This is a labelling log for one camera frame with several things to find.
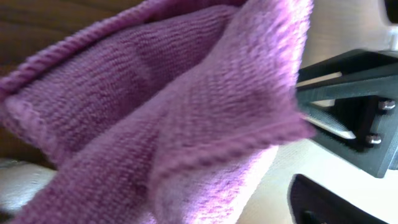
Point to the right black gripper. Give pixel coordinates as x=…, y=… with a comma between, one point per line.
x=361, y=130

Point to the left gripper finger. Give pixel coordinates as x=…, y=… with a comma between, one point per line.
x=311, y=203

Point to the purple microfiber cloth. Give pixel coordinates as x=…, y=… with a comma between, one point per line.
x=168, y=112

